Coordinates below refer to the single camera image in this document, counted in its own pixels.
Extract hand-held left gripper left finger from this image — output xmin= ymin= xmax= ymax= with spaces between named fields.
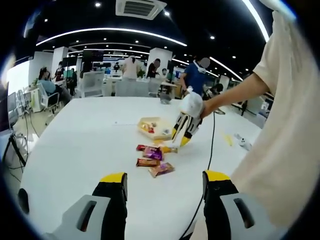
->
xmin=42 ymin=171 xmax=129 ymax=240

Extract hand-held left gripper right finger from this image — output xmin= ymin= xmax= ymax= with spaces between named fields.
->
xmin=202 ymin=169 xmax=287 ymax=240

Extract wooden food tongs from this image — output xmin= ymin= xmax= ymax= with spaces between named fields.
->
xmin=171 ymin=113 xmax=187 ymax=149

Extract wooden hexagonal container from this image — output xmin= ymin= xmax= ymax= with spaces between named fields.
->
xmin=136 ymin=116 xmax=175 ymax=140

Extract yellow clear food packet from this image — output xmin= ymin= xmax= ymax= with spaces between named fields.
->
xmin=159 ymin=146 xmax=179 ymax=154

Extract pile of food packets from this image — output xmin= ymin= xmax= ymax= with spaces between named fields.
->
xmin=139 ymin=120 xmax=171 ymax=135

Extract brown purple food packet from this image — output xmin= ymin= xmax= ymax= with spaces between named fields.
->
xmin=148 ymin=161 xmax=175 ymax=178

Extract orange food packet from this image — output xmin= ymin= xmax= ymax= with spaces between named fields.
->
xmin=136 ymin=158 xmax=161 ymax=168

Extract person's right hand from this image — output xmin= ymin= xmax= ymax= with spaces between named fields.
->
xmin=200 ymin=97 xmax=222 ymax=121

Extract small grey pouch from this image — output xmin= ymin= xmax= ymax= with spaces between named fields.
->
xmin=159 ymin=94 xmax=173 ymax=105

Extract small white device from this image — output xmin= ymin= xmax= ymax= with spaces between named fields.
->
xmin=233 ymin=133 xmax=252 ymax=151

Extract white mesh office chair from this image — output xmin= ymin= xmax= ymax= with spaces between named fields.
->
xmin=79 ymin=71 xmax=106 ymax=98

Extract straight ceiling light strip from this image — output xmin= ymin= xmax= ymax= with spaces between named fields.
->
xmin=241 ymin=0 xmax=271 ymax=42

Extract ceiling air conditioner vent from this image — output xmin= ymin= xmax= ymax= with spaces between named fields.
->
xmin=115 ymin=0 xmax=168 ymax=21

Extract curved ceiling light strip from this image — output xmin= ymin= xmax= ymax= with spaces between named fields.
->
xmin=35 ymin=27 xmax=188 ymax=48

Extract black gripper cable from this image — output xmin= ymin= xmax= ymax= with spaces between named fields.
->
xmin=178 ymin=112 xmax=216 ymax=240

